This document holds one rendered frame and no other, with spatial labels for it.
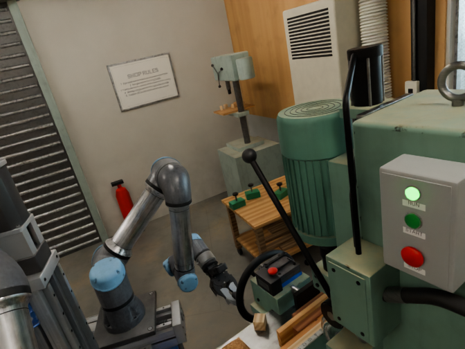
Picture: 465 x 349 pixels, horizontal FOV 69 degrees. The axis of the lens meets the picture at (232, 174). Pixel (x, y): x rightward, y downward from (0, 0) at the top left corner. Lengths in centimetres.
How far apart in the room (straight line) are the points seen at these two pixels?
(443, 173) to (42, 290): 89
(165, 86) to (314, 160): 311
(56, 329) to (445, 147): 94
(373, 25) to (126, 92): 238
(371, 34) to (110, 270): 184
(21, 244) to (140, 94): 287
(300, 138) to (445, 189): 34
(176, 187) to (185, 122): 268
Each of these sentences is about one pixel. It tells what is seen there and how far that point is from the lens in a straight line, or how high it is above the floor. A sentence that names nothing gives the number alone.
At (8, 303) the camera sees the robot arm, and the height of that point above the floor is 136.
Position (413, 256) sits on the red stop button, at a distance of 52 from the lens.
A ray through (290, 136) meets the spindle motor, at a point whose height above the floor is 147.
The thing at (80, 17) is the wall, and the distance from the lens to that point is 368.
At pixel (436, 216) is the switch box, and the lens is 49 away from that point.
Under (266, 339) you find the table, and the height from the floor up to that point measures 90.
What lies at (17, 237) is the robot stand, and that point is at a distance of 96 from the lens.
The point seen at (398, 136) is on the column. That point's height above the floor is 150.
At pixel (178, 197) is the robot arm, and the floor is 122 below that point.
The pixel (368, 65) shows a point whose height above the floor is 159.
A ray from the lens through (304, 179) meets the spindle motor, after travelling 76.
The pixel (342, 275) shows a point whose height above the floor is 128.
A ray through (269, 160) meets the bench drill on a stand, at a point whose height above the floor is 57.
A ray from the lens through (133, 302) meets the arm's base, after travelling 136.
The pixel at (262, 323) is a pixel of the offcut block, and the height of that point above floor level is 93.
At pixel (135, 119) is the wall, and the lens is 371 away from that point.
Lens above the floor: 168
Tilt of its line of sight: 21 degrees down
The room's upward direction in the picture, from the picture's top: 12 degrees counter-clockwise
